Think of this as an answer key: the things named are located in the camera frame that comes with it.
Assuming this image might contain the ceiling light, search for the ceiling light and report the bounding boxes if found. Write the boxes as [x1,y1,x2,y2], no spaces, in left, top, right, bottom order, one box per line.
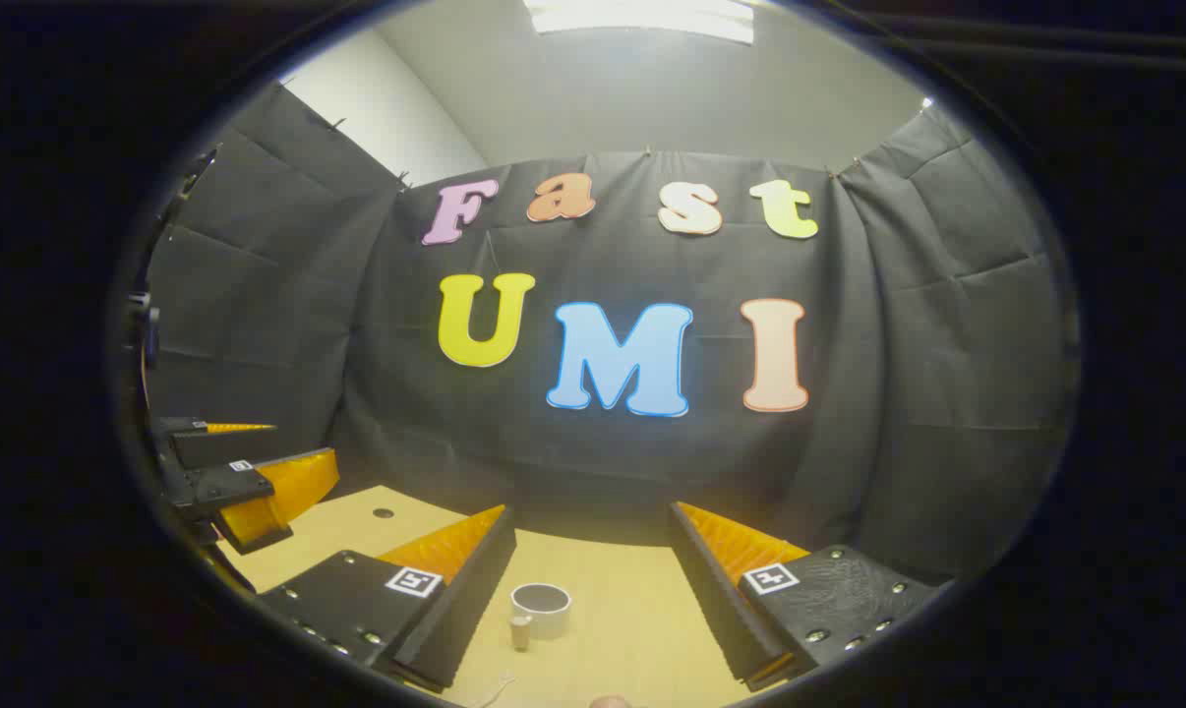
[522,0,757,46]

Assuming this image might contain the white cup with wooden handle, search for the white cup with wooden handle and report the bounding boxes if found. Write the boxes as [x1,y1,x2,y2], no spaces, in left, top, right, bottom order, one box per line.
[509,582,573,653]

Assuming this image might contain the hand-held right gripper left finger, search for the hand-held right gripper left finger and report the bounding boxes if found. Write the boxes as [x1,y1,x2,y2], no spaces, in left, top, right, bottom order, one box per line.
[257,503,518,693]

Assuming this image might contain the wooden desktop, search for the wooden desktop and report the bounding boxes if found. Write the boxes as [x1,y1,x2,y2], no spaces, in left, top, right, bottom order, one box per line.
[214,484,820,708]

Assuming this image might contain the black backdrop cloth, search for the black backdrop cloth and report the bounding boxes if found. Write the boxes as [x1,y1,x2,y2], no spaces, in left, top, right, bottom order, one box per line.
[146,84,1071,591]

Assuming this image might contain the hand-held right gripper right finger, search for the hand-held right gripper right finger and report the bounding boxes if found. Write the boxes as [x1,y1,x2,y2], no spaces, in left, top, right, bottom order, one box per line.
[667,501,940,693]

